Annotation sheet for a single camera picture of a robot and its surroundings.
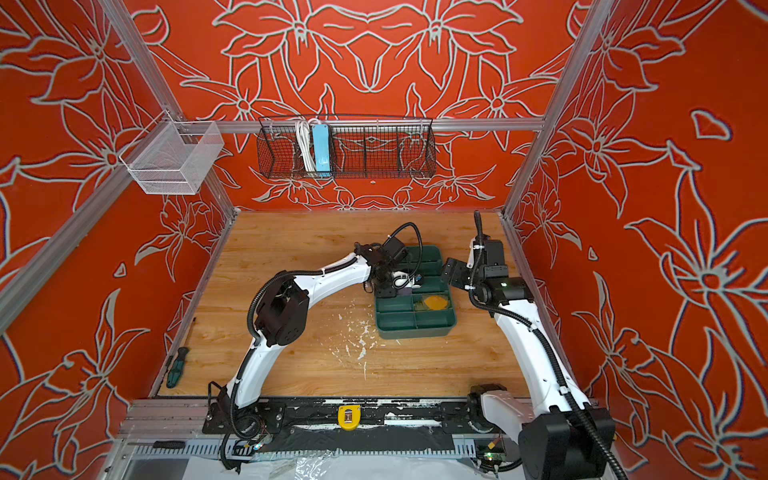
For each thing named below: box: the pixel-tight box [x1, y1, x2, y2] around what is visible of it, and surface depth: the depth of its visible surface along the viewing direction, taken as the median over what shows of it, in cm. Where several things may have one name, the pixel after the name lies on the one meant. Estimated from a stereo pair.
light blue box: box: [312, 124, 331, 178], surface depth 91 cm
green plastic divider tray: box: [375, 245, 457, 339], surface depth 88 cm
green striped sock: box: [424, 295, 448, 310], surface depth 88 cm
